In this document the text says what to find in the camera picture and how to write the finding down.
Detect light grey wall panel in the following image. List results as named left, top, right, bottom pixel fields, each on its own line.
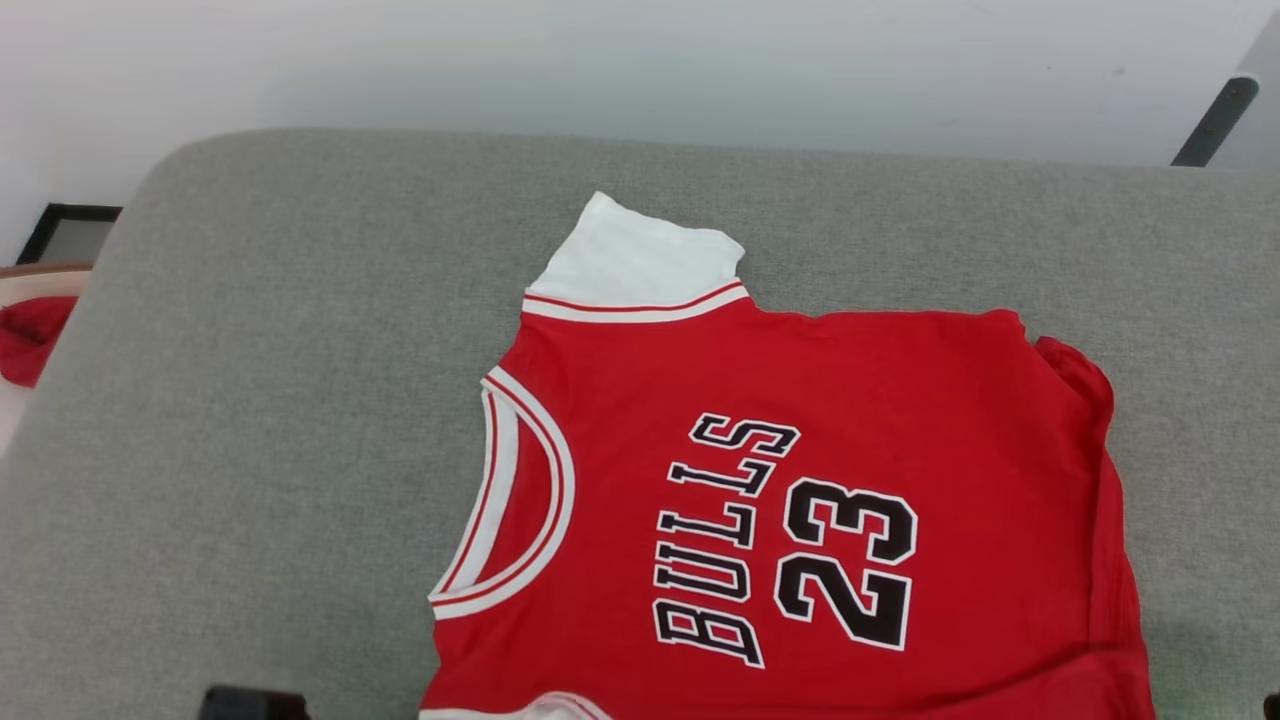
left=1215, top=10, right=1280, bottom=171

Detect black framed panel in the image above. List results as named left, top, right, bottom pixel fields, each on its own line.
left=15, top=203, right=123, bottom=266

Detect dark grey round post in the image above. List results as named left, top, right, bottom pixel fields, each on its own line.
left=1171, top=77, right=1260, bottom=168

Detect grey fabric sofa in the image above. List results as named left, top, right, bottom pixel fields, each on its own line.
left=0, top=128, right=1280, bottom=720

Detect white laundry basket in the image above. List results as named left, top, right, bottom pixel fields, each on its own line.
left=0, top=262, right=93, bottom=461

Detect red cloth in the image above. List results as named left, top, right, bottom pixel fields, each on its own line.
left=0, top=296, right=79, bottom=388

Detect red white basketball jersey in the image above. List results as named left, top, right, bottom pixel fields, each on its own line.
left=418, top=192, right=1156, bottom=720

